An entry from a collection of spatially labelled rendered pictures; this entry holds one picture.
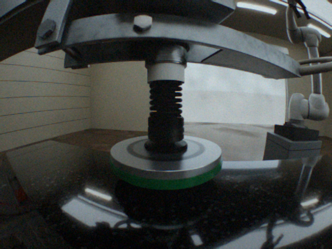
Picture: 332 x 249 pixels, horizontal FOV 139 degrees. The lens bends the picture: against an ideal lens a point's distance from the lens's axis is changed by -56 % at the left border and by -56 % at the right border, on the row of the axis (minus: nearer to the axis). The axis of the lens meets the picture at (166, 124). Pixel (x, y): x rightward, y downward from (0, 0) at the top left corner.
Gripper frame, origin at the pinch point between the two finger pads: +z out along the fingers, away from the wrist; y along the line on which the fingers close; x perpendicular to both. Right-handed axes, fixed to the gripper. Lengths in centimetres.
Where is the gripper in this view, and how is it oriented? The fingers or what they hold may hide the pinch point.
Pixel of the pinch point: (303, 16)
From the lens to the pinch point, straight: 100.7
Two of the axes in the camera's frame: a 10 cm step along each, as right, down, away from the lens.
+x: -0.2, 2.4, -9.7
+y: -9.3, 3.6, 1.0
